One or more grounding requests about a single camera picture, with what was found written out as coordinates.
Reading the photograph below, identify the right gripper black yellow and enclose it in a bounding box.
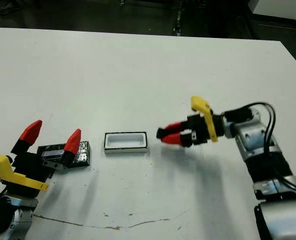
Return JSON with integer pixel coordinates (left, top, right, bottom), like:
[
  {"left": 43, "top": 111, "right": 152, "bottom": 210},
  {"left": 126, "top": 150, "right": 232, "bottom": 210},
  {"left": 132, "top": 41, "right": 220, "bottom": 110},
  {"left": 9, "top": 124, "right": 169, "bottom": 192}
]
[{"left": 161, "top": 96, "right": 225, "bottom": 147}]

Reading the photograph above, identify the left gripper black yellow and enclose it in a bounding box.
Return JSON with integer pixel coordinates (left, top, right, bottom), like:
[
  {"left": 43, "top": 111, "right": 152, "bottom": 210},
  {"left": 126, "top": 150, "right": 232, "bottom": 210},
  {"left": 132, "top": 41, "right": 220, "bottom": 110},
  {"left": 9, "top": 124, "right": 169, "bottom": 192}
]
[{"left": 0, "top": 119, "right": 82, "bottom": 198}]

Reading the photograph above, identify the black slim camera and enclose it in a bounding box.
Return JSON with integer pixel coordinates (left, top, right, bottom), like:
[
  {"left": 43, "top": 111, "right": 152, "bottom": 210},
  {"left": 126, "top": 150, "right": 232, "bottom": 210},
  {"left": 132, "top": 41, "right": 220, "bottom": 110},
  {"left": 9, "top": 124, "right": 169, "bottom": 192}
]
[{"left": 156, "top": 126, "right": 169, "bottom": 142}]

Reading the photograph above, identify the black glossy box lid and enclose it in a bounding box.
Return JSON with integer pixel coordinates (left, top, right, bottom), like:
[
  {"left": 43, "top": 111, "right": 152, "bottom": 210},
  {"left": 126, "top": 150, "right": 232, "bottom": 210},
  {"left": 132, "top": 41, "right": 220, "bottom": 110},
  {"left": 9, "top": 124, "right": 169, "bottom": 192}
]
[{"left": 36, "top": 140, "right": 92, "bottom": 168}]

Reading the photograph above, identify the dark shoe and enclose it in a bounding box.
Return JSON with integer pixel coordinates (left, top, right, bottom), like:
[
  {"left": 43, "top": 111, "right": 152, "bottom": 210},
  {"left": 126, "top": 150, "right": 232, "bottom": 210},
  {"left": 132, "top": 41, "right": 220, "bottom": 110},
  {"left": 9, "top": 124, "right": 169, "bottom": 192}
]
[{"left": 0, "top": 4, "right": 20, "bottom": 16}]

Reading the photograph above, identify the white-lined camera box base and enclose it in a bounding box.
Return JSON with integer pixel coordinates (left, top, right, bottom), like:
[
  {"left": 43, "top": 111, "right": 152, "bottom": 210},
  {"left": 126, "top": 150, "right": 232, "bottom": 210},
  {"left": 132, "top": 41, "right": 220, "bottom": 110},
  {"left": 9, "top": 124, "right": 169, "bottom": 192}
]
[{"left": 104, "top": 131, "right": 149, "bottom": 154}]

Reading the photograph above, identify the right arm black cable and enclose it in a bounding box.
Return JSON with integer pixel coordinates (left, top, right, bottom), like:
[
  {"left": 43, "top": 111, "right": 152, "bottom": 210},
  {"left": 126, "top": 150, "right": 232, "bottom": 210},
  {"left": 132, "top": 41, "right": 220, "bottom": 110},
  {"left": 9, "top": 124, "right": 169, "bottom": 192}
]
[{"left": 245, "top": 101, "right": 296, "bottom": 193}]

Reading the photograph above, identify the black cable chain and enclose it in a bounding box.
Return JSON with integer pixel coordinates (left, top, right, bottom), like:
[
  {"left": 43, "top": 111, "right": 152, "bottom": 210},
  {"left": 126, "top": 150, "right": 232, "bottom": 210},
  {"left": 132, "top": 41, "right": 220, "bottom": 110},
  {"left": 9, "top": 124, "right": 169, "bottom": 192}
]
[{"left": 173, "top": 9, "right": 183, "bottom": 37}]

